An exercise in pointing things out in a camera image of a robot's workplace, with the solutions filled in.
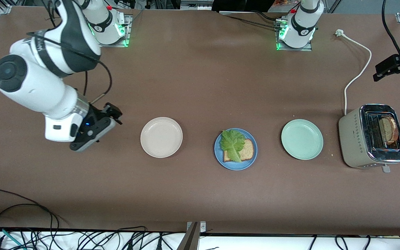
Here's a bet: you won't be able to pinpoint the light brown bread slice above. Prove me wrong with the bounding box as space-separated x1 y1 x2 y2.
224 139 255 163

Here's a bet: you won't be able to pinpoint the blue round plate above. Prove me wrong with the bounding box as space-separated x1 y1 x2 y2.
214 128 258 170

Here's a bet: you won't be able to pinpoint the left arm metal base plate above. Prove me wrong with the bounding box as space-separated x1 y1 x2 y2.
275 19 313 51

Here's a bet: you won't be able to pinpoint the tangled black cables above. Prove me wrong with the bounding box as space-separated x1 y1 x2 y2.
0 226 186 250

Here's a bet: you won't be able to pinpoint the long aluminium frame profile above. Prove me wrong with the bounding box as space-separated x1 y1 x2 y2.
0 0 25 68

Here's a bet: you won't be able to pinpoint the dark crust bread slice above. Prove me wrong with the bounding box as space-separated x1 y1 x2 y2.
380 116 399 145

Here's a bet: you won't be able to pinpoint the teal cable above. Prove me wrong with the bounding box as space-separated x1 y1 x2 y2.
0 226 25 250

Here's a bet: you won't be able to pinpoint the green round plate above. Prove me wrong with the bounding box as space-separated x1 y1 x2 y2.
281 119 324 160

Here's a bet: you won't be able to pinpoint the grey metal bracket post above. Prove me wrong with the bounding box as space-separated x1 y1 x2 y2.
177 221 207 250

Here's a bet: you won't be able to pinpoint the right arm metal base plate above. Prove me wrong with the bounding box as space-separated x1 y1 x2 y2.
98 15 133 47

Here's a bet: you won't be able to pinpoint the silver beige toaster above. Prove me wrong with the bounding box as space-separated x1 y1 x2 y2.
338 104 400 173

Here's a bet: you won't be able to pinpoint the thin black base cable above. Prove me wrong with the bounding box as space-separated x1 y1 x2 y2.
221 12 284 31

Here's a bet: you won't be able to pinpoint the beige round plate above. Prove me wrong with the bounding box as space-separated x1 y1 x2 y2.
140 117 183 158

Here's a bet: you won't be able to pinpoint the green lettuce leaf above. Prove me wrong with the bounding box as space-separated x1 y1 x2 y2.
220 129 246 163

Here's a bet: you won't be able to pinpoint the short black looping cable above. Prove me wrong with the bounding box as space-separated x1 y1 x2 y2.
0 203 53 242

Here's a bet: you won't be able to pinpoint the white toaster power cord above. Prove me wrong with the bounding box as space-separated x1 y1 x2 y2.
335 30 373 116

